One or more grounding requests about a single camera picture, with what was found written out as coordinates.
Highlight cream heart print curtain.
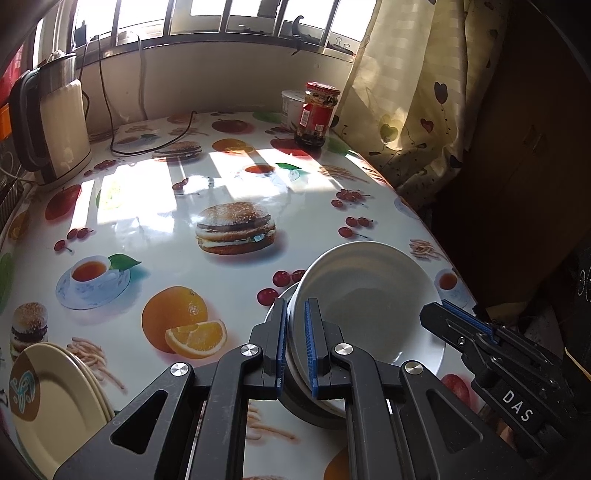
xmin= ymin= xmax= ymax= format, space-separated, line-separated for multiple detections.
xmin=329 ymin=0 xmax=511 ymax=215

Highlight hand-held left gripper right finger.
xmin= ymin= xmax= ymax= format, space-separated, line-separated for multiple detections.
xmin=303 ymin=298 xmax=536 ymax=480

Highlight black window hook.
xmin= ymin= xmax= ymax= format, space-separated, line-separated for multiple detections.
xmin=290 ymin=14 xmax=315 ymax=57

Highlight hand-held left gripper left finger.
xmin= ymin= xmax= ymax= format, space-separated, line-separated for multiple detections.
xmin=53 ymin=298 xmax=290 ymax=480

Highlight red label sauce jar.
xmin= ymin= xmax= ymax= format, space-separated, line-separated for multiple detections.
xmin=294 ymin=82 xmax=341 ymax=149

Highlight food printed tablecloth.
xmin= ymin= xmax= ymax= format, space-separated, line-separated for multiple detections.
xmin=0 ymin=110 xmax=490 ymax=480

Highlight black power cable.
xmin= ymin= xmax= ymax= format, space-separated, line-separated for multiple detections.
xmin=75 ymin=31 xmax=200 ymax=157

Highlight dark wooden cabinet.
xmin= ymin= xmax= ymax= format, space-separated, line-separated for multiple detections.
xmin=434 ymin=0 xmax=591 ymax=324

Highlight window frame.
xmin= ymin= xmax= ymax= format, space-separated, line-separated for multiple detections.
xmin=69 ymin=0 xmax=382 ymax=54

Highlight white plastic tub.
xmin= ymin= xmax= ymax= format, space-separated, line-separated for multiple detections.
xmin=280 ymin=89 xmax=308 ymax=128

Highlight white electric kettle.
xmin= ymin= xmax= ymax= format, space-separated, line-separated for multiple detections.
xmin=8 ymin=52 xmax=94 ymax=193

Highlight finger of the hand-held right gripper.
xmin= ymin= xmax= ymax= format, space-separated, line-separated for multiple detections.
xmin=441 ymin=299 xmax=504 ymax=346
xmin=419 ymin=302 xmax=483 ymax=367

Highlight beige plate with blue print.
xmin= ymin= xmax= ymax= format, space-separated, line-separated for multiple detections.
xmin=8 ymin=342 xmax=112 ymax=468

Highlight white ceramic bowl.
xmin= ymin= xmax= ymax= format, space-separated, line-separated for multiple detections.
xmin=264 ymin=281 xmax=352 ymax=418
xmin=287 ymin=240 xmax=447 ymax=370

